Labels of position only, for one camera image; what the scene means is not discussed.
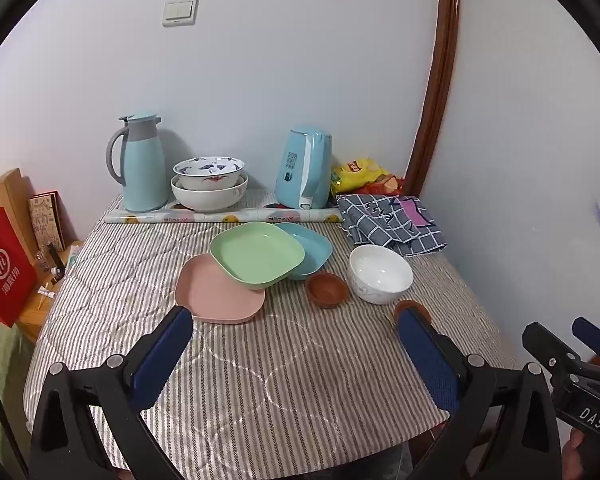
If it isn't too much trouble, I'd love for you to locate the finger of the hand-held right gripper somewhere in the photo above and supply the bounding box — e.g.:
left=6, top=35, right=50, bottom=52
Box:
left=571, top=316, right=600, bottom=361
left=522, top=322, right=588, bottom=391

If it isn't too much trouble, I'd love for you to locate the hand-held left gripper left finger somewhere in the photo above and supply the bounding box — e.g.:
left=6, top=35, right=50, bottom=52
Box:
left=29, top=305, right=196, bottom=480

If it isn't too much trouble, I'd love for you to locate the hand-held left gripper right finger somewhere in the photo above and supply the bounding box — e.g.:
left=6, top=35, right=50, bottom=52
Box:
left=397, top=307, right=563, bottom=480

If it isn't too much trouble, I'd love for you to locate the small brown bowl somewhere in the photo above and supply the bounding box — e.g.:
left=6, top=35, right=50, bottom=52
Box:
left=393, top=299, right=433, bottom=326
left=305, top=273, right=348, bottom=309

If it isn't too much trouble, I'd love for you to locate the pink square plate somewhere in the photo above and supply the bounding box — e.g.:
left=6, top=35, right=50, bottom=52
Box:
left=175, top=253, right=267, bottom=324

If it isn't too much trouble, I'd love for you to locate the green square plate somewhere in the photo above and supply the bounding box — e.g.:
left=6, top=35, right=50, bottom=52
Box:
left=209, top=221, right=307, bottom=291

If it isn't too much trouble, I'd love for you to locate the light blue square plate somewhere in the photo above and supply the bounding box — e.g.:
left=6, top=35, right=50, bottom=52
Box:
left=274, top=221, right=333, bottom=282

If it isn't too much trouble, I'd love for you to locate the person's right hand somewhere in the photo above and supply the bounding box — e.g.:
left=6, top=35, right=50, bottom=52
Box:
left=562, top=432, right=588, bottom=480

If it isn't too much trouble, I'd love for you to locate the white ceramic bowl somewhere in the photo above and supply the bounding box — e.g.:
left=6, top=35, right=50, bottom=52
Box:
left=349, top=244, right=414, bottom=305

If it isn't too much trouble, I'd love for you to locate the striped quilted tablecloth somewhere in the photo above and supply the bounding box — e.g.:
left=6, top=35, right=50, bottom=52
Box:
left=24, top=192, right=511, bottom=478

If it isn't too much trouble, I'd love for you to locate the wooden side table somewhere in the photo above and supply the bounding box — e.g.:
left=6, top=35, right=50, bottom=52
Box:
left=17, top=240, right=86, bottom=343

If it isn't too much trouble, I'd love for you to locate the rolled fruit print mat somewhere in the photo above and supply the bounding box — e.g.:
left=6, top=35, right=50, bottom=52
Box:
left=105, top=192, right=345, bottom=225

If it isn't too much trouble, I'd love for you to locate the grey checkered cloth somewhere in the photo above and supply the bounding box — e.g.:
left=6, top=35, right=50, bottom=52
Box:
left=337, top=193, right=447, bottom=257

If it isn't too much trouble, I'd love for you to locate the small black bottle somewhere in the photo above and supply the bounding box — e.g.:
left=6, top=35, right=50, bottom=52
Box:
left=47, top=242, right=66, bottom=276

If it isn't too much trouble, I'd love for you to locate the large white bowl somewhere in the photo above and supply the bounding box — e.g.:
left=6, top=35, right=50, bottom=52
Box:
left=170, top=172, right=249, bottom=212

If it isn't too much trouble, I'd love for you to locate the patterned notebook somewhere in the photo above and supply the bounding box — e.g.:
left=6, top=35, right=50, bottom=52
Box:
left=28, top=190, right=66, bottom=253

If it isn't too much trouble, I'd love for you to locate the orange snack bag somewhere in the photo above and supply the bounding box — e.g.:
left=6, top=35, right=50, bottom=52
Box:
left=355, top=174, right=406, bottom=197

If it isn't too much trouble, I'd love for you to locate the red paper bag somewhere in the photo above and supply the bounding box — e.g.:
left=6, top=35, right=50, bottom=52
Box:
left=0, top=200, right=38, bottom=328

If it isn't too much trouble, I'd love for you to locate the light blue thermos jug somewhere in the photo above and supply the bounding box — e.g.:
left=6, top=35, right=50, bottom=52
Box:
left=106, top=112, right=170, bottom=212

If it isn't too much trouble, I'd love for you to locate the patterned bowl with red print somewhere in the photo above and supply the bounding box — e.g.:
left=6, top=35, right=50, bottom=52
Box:
left=173, top=156, right=246, bottom=191

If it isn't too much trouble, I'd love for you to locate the yellow snack bag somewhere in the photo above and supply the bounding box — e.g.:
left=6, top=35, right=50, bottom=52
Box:
left=330, top=158, right=388, bottom=198

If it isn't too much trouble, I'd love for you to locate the brown paper bag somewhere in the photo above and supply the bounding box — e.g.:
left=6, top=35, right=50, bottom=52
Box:
left=0, top=168, right=41, bottom=266

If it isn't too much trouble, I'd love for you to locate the light blue electric kettle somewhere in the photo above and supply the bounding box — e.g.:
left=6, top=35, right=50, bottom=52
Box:
left=275, top=127, right=333, bottom=210

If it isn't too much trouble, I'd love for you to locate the brown wooden door frame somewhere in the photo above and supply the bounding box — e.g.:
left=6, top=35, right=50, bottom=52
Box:
left=405, top=0, right=462, bottom=198

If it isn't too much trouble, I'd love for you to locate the beige light switch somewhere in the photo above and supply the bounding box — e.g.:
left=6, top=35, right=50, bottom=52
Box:
left=162, top=0, right=200, bottom=28

